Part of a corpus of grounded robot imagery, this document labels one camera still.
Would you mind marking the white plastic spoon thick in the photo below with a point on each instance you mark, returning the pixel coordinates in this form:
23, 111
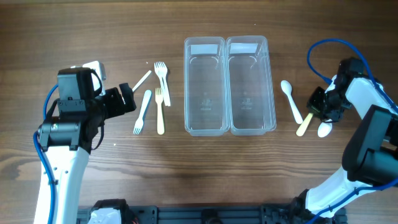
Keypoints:
287, 89

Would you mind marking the clear plastic container right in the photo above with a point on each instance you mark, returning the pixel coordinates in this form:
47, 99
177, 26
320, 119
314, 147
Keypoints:
252, 97

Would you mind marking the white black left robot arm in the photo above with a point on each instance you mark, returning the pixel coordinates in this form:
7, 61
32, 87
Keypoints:
64, 140

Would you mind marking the white plastic fork small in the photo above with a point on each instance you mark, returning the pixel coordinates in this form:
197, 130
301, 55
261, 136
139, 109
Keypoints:
141, 81

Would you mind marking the yellow plastic spoon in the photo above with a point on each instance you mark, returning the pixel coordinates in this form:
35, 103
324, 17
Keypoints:
303, 127

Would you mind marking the clear plastic container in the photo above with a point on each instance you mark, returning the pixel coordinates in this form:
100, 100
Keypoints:
252, 97
205, 81

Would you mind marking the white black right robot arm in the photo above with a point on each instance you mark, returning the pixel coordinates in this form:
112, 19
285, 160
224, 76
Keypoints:
367, 166

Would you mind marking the light blue plastic fork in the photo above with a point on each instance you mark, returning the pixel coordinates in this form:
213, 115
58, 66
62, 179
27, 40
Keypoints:
140, 120

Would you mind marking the white plastic fork long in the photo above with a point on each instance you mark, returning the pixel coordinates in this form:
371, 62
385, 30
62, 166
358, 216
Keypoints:
161, 71

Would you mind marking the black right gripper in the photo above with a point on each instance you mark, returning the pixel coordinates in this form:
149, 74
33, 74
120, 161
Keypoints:
319, 102

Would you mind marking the clear plastic container left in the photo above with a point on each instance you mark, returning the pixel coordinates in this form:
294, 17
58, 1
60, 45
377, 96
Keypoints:
205, 81

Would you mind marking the yellow plastic fork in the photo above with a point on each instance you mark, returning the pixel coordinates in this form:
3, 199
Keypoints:
160, 119

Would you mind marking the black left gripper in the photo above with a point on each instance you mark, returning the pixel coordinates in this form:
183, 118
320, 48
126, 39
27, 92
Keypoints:
123, 98

